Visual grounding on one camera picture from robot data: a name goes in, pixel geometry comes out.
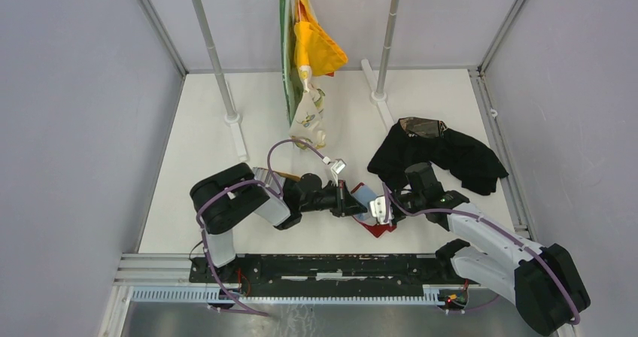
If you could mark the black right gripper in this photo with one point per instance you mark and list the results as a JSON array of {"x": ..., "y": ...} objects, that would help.
[{"x": 397, "y": 219}]

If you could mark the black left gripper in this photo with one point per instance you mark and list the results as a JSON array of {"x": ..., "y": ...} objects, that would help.
[{"x": 346, "y": 204}]

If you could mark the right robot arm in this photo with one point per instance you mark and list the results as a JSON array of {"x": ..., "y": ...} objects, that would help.
[{"x": 542, "y": 282}]

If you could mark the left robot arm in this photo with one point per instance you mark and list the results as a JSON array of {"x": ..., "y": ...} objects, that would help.
[{"x": 225, "y": 199}]

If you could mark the black shirt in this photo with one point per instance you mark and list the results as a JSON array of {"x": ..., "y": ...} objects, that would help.
[{"x": 412, "y": 140}]

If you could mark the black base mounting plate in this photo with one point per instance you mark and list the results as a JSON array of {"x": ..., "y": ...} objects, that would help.
[{"x": 349, "y": 275}]

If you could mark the right metal rack pole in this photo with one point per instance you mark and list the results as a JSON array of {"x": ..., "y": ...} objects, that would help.
[{"x": 376, "y": 81}]

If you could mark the metal rack pole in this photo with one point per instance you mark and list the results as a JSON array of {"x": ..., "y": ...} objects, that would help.
[
  {"x": 232, "y": 118},
  {"x": 376, "y": 81}
]

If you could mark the green hanging cloth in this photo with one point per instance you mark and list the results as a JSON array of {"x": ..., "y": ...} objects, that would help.
[{"x": 291, "y": 84}]

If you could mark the left metal rack pole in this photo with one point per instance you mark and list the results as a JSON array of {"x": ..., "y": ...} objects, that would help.
[{"x": 232, "y": 118}]

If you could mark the yellow floral hanging cloth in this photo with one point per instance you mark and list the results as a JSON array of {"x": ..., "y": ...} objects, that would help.
[{"x": 316, "y": 55}]

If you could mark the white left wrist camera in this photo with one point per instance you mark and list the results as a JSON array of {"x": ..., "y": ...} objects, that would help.
[{"x": 336, "y": 166}]

